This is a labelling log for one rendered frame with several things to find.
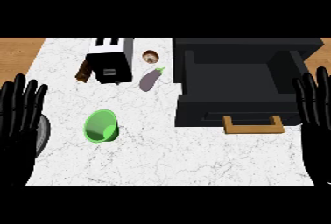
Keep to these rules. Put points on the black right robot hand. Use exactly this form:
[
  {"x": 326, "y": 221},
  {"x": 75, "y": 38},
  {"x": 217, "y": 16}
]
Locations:
[{"x": 317, "y": 140}]

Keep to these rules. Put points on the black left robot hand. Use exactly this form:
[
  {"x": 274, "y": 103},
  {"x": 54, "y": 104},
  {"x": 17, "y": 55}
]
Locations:
[{"x": 17, "y": 137}]

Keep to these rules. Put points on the green cup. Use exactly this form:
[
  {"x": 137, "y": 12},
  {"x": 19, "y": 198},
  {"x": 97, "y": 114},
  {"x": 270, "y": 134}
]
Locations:
[{"x": 101, "y": 126}]

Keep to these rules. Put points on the dark grey open drawer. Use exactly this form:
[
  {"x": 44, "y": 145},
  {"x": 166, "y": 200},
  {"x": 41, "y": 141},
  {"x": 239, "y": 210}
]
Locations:
[{"x": 242, "y": 81}]

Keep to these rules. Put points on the grey round disc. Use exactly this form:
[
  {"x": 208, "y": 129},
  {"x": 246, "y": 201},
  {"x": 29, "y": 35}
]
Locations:
[{"x": 42, "y": 132}]

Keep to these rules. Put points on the dark brown bottle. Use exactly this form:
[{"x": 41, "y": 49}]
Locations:
[{"x": 84, "y": 73}]

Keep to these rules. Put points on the black and white appliance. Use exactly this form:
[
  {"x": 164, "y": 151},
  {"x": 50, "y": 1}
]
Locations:
[{"x": 110, "y": 62}]

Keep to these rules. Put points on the purple eggplant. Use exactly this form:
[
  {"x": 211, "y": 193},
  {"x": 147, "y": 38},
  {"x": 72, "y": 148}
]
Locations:
[{"x": 150, "y": 80}]

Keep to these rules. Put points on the brown round food item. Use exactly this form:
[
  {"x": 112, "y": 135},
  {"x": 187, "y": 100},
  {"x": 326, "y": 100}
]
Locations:
[{"x": 150, "y": 56}]

